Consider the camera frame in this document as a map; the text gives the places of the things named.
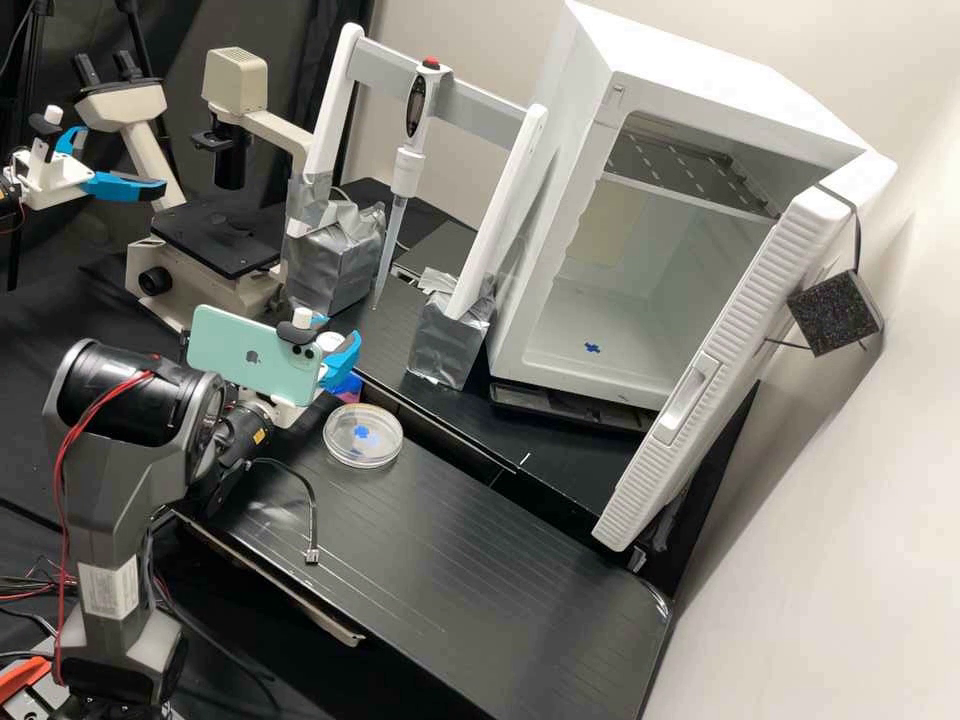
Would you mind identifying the white pipette stand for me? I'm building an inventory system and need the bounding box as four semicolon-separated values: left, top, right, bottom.
282;22;551;392

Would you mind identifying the black stand pole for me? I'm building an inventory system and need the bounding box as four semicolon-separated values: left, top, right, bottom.
5;0;48;294

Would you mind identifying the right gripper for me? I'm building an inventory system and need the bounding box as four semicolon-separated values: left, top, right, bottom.
238;314;364;431

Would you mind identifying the pipette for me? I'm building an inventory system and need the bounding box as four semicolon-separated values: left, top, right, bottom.
371;56;456;312

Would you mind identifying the white incubator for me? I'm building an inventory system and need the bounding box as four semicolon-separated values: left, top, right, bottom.
485;0;873;414

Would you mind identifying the black cable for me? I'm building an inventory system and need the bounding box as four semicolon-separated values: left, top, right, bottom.
249;456;322;566

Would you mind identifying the petri dish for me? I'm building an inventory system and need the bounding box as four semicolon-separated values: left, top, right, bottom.
322;403;405;471

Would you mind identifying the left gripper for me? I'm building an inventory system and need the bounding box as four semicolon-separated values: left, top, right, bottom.
10;125;169;211

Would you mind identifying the cream microscope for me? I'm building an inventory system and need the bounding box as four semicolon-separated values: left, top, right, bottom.
72;46;331;336

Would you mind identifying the incubator door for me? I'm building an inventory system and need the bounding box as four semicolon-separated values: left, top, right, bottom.
590;152;901;554

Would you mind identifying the right wrist camera phone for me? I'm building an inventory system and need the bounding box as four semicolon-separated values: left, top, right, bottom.
184;303;335;410

